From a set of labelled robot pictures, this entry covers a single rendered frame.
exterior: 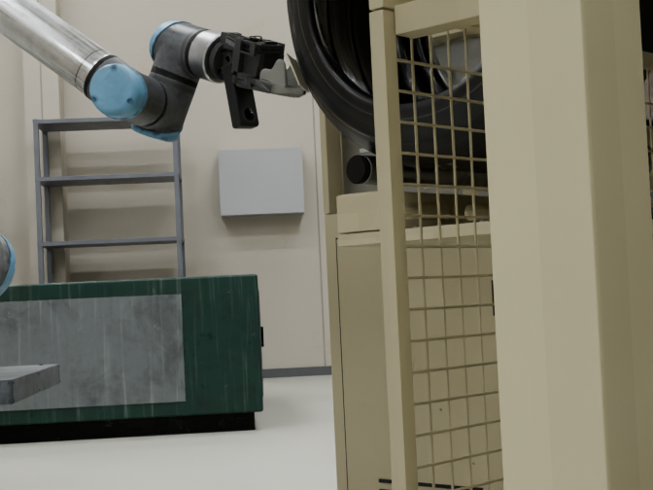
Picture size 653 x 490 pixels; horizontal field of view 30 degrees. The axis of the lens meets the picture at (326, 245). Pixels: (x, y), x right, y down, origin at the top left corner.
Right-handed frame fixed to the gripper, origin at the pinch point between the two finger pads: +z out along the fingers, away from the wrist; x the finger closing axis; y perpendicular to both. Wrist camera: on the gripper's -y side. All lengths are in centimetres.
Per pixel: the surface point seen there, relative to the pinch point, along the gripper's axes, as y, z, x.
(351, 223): -13.8, 26.2, -11.0
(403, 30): 22, 69, -56
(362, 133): 0.0, 25.7, -11.0
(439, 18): 24, 73, -55
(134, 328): -205, -344, 241
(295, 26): 12.7, 8.1, -10.8
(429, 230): -10.6, 40.9, -10.5
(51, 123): -185, -713, 421
